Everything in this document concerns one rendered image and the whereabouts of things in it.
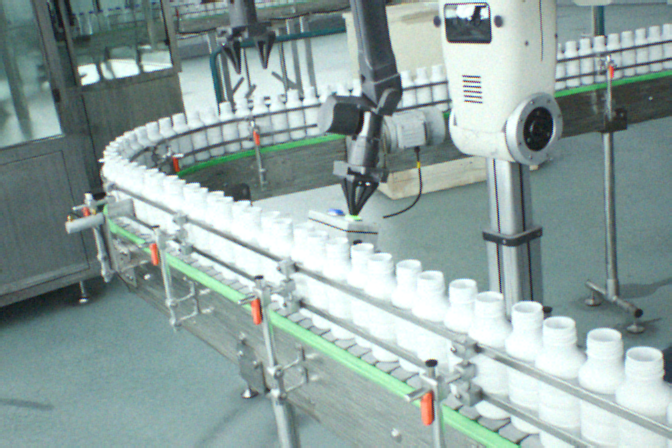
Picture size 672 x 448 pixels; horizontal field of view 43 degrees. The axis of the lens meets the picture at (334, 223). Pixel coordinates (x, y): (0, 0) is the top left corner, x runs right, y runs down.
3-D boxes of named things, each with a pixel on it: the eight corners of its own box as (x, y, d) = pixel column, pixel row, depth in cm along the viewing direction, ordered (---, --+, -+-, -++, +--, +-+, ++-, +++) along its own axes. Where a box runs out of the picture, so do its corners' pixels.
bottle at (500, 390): (508, 425, 110) (499, 310, 105) (467, 415, 114) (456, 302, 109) (528, 403, 115) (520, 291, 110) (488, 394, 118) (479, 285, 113)
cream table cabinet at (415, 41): (501, 152, 638) (489, -10, 601) (542, 169, 580) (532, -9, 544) (362, 180, 613) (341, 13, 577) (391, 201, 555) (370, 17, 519)
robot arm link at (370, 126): (391, 109, 162) (375, 107, 167) (361, 104, 158) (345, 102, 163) (385, 145, 163) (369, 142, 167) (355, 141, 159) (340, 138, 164)
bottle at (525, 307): (568, 427, 108) (562, 309, 103) (528, 441, 106) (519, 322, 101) (541, 406, 114) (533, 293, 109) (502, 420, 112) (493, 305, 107)
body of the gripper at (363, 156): (362, 177, 158) (368, 137, 157) (331, 169, 167) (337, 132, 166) (389, 180, 162) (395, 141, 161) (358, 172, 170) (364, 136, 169)
